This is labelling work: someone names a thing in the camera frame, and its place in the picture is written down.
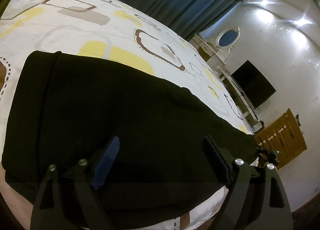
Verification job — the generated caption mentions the black pants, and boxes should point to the black pants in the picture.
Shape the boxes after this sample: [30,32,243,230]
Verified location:
[2,51,257,229]

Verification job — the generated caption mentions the brown wooden drawer cabinet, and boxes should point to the brown wooden drawer cabinet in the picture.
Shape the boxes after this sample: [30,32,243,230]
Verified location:
[254,109,307,169]

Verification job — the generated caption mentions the white television bench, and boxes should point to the white television bench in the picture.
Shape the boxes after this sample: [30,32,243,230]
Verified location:
[218,67,263,135]

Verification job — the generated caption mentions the black flat television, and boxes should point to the black flat television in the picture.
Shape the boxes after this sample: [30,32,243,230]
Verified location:
[231,60,276,109]

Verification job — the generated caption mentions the white dressing table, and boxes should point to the white dressing table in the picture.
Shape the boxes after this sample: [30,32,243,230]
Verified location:
[189,34,227,64]

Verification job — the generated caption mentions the white oval vanity mirror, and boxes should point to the white oval vanity mirror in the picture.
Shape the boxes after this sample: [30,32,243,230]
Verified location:
[216,26,240,57]

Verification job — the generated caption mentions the white patterned bed cover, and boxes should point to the white patterned bed cover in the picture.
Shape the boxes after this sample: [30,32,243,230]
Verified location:
[0,0,259,230]

